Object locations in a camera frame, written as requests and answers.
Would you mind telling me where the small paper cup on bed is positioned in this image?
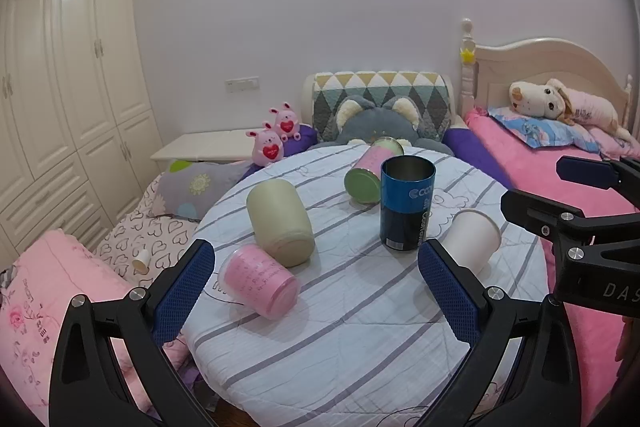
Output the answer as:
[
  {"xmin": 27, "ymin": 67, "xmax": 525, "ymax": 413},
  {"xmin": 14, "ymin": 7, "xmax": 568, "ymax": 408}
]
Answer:
[{"xmin": 131, "ymin": 248, "xmax": 151, "ymax": 275}]

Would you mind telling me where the front pink bunny plush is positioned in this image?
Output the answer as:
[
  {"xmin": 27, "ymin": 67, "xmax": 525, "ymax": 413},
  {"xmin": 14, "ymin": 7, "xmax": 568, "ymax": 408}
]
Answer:
[{"xmin": 245, "ymin": 121, "xmax": 284, "ymax": 167}]

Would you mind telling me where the rear pink bunny plush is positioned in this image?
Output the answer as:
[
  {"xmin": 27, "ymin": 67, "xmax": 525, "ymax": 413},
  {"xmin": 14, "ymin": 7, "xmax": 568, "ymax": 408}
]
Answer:
[{"xmin": 269, "ymin": 102, "xmax": 302, "ymax": 142}]

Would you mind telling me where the white bedside table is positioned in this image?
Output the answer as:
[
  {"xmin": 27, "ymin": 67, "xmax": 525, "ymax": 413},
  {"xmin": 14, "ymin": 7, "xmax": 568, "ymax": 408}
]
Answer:
[{"xmin": 151, "ymin": 129, "xmax": 254, "ymax": 162}]

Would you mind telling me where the blue black CoolTowel can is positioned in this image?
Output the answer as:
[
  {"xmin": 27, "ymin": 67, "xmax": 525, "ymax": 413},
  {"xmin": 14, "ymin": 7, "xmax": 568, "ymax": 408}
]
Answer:
[{"xmin": 380, "ymin": 155, "xmax": 436, "ymax": 251}]

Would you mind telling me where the heart pattern sheet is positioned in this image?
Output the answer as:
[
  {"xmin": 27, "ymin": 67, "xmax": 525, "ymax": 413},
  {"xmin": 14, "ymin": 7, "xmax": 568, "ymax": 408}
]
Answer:
[{"xmin": 93, "ymin": 174, "xmax": 198, "ymax": 287}]

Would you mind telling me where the pink plastic cup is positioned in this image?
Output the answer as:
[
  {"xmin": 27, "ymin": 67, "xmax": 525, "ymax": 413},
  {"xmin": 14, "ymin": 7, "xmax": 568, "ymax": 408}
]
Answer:
[{"xmin": 218, "ymin": 244, "xmax": 300, "ymax": 320}]

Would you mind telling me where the cream white wardrobe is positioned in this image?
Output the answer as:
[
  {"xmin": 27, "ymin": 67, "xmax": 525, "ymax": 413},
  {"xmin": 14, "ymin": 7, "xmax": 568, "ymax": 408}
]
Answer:
[{"xmin": 1, "ymin": 0, "xmax": 162, "ymax": 263}]

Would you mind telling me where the pale green cup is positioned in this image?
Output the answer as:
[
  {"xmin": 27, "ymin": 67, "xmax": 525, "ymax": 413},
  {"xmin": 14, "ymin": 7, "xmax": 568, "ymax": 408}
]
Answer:
[{"xmin": 246, "ymin": 179, "xmax": 316, "ymax": 268}]

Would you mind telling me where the white paper cup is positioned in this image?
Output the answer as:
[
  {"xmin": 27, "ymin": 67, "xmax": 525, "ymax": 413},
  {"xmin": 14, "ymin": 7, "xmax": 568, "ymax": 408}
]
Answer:
[{"xmin": 442, "ymin": 209, "xmax": 501, "ymax": 275}]

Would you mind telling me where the pink jar green lid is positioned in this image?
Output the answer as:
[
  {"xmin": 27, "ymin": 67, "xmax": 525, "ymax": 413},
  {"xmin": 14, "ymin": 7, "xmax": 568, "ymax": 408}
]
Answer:
[{"xmin": 344, "ymin": 138, "xmax": 404, "ymax": 204}]

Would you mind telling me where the grey bear plush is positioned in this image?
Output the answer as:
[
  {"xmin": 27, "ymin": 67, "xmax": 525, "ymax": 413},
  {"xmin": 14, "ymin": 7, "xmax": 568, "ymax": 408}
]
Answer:
[{"xmin": 312, "ymin": 95, "xmax": 454, "ymax": 156}]

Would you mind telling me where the cream bed headboard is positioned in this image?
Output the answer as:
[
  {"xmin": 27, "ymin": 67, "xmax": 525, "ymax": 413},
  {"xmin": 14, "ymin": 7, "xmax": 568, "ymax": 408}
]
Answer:
[{"xmin": 458, "ymin": 18, "xmax": 634, "ymax": 130}]

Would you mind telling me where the grey flower pillow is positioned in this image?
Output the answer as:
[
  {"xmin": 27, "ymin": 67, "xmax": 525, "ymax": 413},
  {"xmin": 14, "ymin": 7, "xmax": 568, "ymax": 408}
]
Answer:
[{"xmin": 150, "ymin": 160, "xmax": 250, "ymax": 222}]

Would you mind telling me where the white wall socket strip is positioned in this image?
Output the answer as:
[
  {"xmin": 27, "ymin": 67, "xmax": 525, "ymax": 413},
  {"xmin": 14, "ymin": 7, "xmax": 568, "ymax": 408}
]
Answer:
[{"xmin": 224, "ymin": 77, "xmax": 259, "ymax": 93}]

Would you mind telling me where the pink bunny plush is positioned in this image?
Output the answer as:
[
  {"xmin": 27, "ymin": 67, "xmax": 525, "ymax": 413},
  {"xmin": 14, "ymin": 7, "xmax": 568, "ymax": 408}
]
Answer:
[
  {"xmin": 245, "ymin": 121, "xmax": 284, "ymax": 167},
  {"xmin": 269, "ymin": 102, "xmax": 302, "ymax": 142}
]

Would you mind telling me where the white dog plush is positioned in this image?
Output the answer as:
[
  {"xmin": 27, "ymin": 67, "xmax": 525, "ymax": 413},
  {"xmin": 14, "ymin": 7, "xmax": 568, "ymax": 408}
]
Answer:
[{"xmin": 509, "ymin": 78, "xmax": 632, "ymax": 142}]

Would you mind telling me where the blue cartoon pillow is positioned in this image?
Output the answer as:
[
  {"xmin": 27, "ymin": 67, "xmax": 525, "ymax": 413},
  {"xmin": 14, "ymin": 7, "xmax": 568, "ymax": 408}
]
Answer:
[{"xmin": 488, "ymin": 107, "xmax": 600, "ymax": 153}]

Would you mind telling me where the diamond pattern cushion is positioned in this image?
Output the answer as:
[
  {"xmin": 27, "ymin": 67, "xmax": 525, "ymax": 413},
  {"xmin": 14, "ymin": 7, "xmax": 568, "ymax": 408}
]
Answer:
[{"xmin": 302, "ymin": 70, "xmax": 457, "ymax": 141}]

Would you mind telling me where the purple cushion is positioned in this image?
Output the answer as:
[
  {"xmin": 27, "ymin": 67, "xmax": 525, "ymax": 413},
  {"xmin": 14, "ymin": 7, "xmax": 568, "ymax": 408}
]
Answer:
[{"xmin": 242, "ymin": 124, "xmax": 318, "ymax": 179}]

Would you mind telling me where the pink embroidered quilt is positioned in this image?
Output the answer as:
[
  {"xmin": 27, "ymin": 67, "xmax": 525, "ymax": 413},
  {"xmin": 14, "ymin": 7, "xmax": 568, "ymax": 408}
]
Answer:
[{"xmin": 1, "ymin": 230, "xmax": 134, "ymax": 424}]

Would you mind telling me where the pink bed blanket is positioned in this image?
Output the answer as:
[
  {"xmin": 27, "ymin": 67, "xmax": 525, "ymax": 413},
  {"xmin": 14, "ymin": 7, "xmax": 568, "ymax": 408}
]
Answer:
[{"xmin": 462, "ymin": 107, "xmax": 640, "ymax": 427}]

